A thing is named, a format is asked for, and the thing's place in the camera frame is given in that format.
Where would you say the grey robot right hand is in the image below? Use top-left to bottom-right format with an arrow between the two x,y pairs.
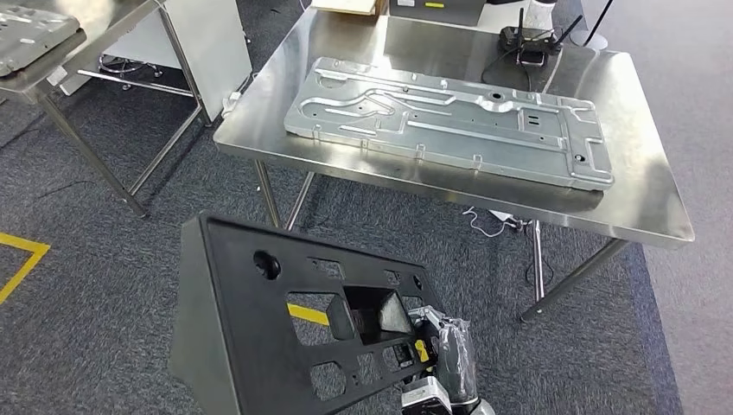
407,304 -> 481,405

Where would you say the black plastic plate frame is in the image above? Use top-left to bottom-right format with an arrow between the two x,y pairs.
169,212 -> 449,415

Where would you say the steel workbench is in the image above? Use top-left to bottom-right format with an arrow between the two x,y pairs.
213,4 -> 697,323

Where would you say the yellow floor tape square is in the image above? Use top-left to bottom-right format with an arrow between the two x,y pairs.
286,303 -> 332,327
0,232 -> 52,306

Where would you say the large stamped metal panel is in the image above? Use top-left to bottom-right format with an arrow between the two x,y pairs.
283,55 -> 615,193

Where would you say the black router with antennas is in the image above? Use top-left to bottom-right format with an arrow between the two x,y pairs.
499,6 -> 584,67

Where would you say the white power plug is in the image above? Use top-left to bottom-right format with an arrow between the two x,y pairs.
220,91 -> 245,119

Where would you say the grey box yellow label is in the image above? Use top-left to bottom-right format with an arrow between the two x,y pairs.
389,0 -> 488,28

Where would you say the cardboard box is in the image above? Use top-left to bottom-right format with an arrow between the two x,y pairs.
310,0 -> 389,17

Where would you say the white panel board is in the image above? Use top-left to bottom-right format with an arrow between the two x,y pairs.
59,0 -> 253,123

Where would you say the chrome chair base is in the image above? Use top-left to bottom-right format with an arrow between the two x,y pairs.
97,53 -> 165,93

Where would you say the steel side table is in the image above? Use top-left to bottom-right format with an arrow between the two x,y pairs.
0,0 -> 214,220

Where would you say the grey stamped metal panel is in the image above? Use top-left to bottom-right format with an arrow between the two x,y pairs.
0,4 -> 82,79

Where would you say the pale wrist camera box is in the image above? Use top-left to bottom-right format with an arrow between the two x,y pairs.
399,378 -> 455,415

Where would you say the white cable with plug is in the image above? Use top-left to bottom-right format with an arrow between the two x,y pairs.
461,206 -> 531,239

